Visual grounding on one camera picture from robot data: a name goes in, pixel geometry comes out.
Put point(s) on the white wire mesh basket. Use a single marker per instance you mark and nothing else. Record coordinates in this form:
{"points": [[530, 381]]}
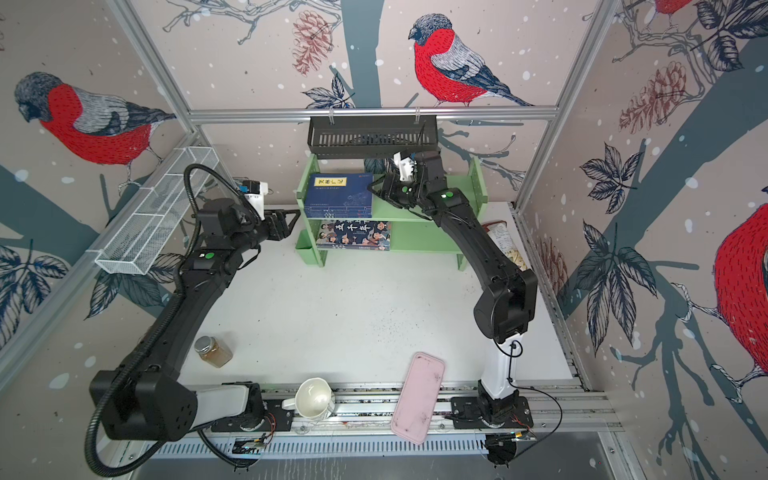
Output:
{"points": [[162, 205]]}

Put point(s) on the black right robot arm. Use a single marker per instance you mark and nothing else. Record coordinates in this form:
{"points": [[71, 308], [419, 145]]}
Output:
{"points": [[507, 303]]}

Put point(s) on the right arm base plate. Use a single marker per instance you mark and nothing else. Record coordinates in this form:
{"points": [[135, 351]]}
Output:
{"points": [[483, 412]]}

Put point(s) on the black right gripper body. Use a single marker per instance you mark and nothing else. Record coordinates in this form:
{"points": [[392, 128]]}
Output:
{"points": [[411, 194]]}

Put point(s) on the colourful cartoon cover book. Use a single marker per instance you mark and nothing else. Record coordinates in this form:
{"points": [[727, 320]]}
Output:
{"points": [[354, 235]]}

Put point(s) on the small glass jar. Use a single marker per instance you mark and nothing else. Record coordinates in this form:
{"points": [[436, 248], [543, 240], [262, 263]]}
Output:
{"points": [[213, 351]]}

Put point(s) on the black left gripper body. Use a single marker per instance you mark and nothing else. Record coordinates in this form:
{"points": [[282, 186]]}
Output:
{"points": [[269, 228]]}

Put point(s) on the pink rectangular tray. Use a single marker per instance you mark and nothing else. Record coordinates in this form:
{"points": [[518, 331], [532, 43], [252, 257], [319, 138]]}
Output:
{"points": [[414, 410]]}

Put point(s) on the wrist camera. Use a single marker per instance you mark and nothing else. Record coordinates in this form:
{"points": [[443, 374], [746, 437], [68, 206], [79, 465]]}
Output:
{"points": [[254, 192], [405, 168]]}

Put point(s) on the green wooden shelf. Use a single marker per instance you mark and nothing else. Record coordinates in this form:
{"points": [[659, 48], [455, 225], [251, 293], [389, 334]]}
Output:
{"points": [[410, 234]]}

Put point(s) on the white ceramic mug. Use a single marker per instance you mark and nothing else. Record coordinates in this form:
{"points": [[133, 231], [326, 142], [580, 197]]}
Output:
{"points": [[314, 400]]}

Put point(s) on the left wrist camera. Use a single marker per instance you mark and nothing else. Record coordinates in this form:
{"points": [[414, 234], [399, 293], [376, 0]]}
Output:
{"points": [[254, 192]]}

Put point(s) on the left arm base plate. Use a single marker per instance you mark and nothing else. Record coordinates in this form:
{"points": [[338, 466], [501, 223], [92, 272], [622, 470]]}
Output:
{"points": [[260, 415]]}

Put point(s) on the snack bag red white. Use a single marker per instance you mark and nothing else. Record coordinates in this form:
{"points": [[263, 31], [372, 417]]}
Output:
{"points": [[499, 233]]}

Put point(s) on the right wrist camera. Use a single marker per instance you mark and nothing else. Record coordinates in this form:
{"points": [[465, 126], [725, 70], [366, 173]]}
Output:
{"points": [[405, 168]]}

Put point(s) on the black hanging basket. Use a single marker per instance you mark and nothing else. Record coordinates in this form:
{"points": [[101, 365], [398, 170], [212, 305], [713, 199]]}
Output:
{"points": [[361, 137]]}

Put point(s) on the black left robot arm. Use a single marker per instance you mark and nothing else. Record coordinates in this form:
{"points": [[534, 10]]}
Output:
{"points": [[142, 399]]}

